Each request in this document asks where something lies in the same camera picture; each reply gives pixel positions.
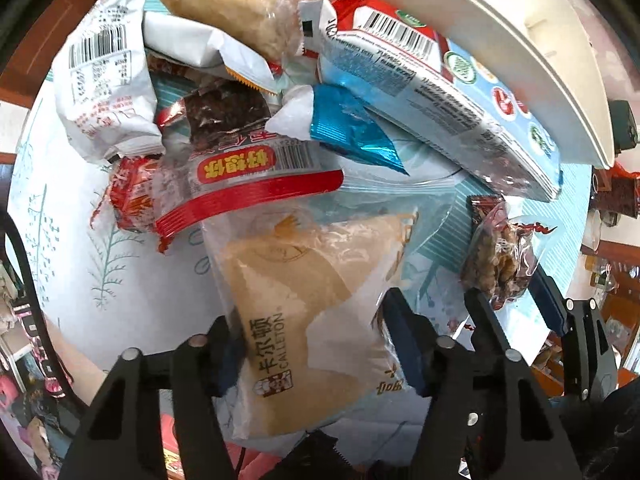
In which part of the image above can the Calleton bread clear packet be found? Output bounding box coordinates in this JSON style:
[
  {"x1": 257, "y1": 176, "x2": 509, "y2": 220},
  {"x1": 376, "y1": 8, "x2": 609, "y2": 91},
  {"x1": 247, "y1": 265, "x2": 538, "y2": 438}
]
[{"x1": 202, "y1": 208, "x2": 418, "y2": 439}]

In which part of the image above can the white plastic storage bin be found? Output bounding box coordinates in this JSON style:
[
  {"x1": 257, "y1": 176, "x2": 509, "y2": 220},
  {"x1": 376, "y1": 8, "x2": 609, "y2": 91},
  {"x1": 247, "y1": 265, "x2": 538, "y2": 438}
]
[{"x1": 401, "y1": 0, "x2": 614, "y2": 169}]

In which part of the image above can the red clear zip bag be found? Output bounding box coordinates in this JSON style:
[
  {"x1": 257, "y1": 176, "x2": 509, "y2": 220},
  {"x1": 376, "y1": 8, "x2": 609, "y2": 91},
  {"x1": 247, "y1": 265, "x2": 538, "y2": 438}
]
[{"x1": 103, "y1": 129, "x2": 344, "y2": 252}]

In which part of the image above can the blue foil snack packet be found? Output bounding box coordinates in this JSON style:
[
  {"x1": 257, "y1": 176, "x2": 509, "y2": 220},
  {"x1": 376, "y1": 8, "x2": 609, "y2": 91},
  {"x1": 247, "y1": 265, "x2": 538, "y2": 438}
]
[{"x1": 265, "y1": 84, "x2": 406, "y2": 174}]

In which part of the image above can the blue white cookie box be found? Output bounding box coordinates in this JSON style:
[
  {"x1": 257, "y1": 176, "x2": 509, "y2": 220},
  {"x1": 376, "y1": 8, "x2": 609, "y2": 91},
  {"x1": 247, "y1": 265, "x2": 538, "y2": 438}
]
[{"x1": 298, "y1": 0, "x2": 563, "y2": 202}]

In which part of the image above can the nut snack clear packet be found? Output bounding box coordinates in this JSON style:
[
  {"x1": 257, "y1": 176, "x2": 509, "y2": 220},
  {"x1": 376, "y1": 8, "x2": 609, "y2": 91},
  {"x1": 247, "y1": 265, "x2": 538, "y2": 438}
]
[{"x1": 460, "y1": 195, "x2": 561, "y2": 310}]

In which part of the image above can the white barcode snack bag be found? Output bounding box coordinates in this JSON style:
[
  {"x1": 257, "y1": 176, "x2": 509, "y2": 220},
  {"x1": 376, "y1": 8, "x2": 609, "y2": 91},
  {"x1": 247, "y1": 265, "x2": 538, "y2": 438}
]
[{"x1": 52, "y1": 0, "x2": 165, "y2": 162}]

